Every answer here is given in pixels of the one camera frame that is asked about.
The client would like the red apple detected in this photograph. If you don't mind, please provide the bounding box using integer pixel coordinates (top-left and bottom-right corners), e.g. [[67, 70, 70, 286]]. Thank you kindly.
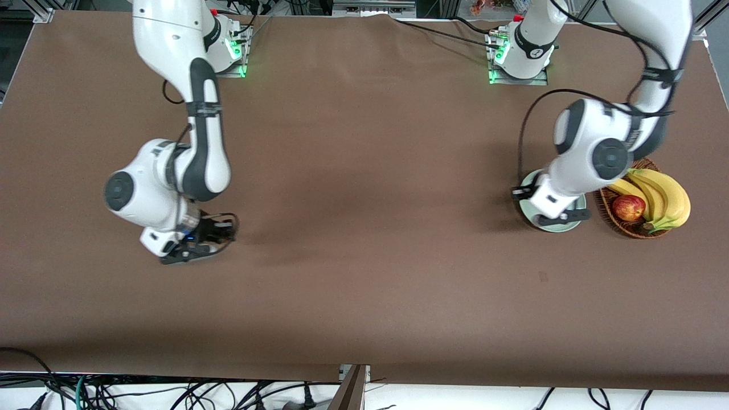
[[612, 195, 646, 222]]

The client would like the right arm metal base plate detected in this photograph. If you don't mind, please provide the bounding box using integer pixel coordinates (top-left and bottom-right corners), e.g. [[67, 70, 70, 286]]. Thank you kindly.
[[214, 26, 249, 79]]

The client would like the pale green round plate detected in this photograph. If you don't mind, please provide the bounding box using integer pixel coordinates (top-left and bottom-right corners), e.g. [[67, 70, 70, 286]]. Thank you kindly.
[[515, 169, 587, 233]]

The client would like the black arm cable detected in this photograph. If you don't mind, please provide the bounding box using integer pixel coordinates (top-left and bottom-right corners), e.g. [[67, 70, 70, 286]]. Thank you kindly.
[[162, 79, 240, 252], [516, 0, 682, 186]]

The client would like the brown wicker basket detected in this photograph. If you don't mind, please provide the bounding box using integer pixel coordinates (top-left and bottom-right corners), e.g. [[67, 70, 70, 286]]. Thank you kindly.
[[596, 158, 678, 239]]

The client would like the aluminium frame corner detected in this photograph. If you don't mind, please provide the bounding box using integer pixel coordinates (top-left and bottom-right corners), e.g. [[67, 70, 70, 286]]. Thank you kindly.
[[686, 0, 729, 42], [23, 0, 55, 24]]

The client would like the grey metal rack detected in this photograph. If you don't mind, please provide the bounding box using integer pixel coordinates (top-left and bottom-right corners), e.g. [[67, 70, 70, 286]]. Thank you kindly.
[[332, 0, 417, 18]]

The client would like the thick black table cable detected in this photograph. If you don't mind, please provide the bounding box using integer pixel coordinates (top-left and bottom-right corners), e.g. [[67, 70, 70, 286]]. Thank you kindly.
[[453, 16, 497, 36]]

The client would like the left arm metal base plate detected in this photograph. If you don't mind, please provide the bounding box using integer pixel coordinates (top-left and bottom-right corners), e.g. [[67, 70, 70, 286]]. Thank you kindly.
[[488, 31, 549, 86]]

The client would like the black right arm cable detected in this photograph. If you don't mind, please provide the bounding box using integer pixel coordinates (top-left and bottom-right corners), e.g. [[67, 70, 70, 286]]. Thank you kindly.
[[162, 79, 240, 252]]

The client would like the yellow banana bunch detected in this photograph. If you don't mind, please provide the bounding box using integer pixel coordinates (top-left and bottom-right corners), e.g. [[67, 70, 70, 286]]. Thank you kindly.
[[605, 167, 691, 234]]

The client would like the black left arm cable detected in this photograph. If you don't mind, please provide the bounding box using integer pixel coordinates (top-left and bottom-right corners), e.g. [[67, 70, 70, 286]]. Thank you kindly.
[[516, 0, 682, 186]]

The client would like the tangled black cable bundle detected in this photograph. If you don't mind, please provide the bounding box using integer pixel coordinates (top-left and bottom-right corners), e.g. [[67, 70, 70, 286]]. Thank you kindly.
[[0, 346, 342, 410]]

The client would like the brown table cover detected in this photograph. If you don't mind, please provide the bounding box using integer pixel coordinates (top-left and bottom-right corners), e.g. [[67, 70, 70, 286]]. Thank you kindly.
[[0, 10, 729, 393]]

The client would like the orange background object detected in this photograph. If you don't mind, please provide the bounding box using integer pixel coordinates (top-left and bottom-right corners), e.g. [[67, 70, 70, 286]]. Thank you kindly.
[[470, 0, 514, 17]]

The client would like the thin black table cable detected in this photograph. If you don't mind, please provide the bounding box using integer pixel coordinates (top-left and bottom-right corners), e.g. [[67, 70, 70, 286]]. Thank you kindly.
[[393, 19, 503, 51]]

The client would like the brown wooden post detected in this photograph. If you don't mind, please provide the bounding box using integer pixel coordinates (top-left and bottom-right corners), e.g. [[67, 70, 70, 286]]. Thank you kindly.
[[327, 364, 371, 410]]

